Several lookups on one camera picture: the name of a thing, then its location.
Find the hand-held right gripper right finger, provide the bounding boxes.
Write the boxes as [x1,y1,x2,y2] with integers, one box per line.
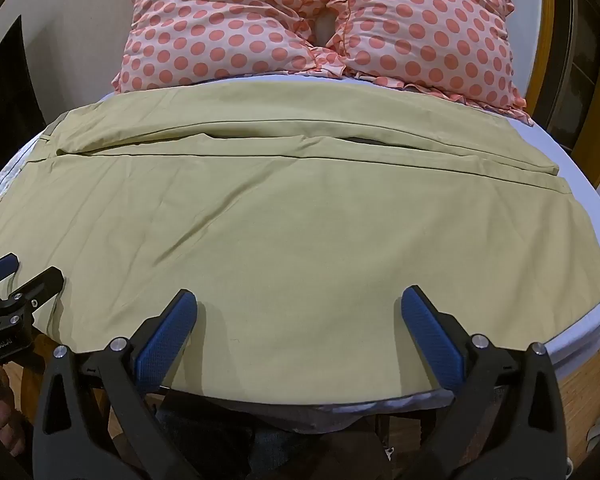
[401,285,569,480]

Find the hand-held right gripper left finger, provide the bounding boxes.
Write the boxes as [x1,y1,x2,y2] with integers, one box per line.
[32,288,216,480]

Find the khaki pants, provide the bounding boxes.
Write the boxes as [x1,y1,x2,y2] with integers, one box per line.
[0,81,600,407]

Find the person's left hand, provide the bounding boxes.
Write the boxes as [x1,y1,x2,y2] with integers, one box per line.
[0,394,27,461]

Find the woven bed base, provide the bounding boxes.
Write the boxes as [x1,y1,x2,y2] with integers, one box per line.
[555,327,600,463]

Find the dark door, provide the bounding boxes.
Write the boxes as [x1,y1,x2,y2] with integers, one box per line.
[0,14,45,173]

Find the white bed sheet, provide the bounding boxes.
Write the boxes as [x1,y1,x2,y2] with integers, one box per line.
[0,72,600,433]

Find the pink polka dot pillow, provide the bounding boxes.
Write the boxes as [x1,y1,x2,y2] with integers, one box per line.
[325,0,534,127]
[111,0,333,94]

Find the wooden cabinet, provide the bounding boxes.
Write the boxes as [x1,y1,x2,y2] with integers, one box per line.
[524,0,600,192]

